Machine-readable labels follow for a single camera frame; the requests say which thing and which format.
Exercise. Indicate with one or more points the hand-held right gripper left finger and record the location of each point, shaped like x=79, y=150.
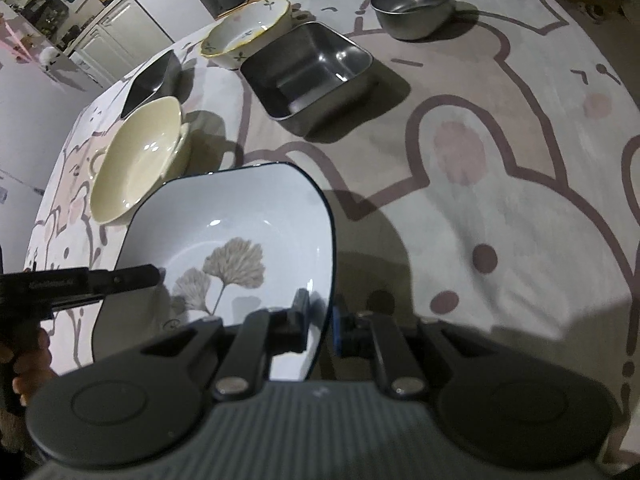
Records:
x=301, y=310

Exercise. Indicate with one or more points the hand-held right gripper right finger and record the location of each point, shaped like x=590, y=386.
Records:
x=336, y=332

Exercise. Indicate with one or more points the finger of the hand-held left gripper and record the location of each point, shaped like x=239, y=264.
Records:
x=135, y=277

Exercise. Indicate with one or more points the white leaf-print square plate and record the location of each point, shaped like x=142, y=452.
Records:
x=225, y=210

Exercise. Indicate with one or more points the small square steel bowl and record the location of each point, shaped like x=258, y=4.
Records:
x=150, y=80

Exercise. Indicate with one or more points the rectangular steel tray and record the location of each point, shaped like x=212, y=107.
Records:
x=300, y=75

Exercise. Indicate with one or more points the lemon-print scalloped bowl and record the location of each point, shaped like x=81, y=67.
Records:
x=240, y=30

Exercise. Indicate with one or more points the round steel bowl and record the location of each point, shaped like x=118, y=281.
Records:
x=415, y=5

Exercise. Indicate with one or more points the person's left hand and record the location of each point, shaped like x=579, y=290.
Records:
x=36, y=360

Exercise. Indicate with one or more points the printed bunny blanket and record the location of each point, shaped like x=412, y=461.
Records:
x=500, y=185

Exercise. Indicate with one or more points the white plush toy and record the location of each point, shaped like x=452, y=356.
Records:
x=48, y=56

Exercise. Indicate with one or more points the white cabinet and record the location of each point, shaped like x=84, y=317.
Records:
x=125, y=35

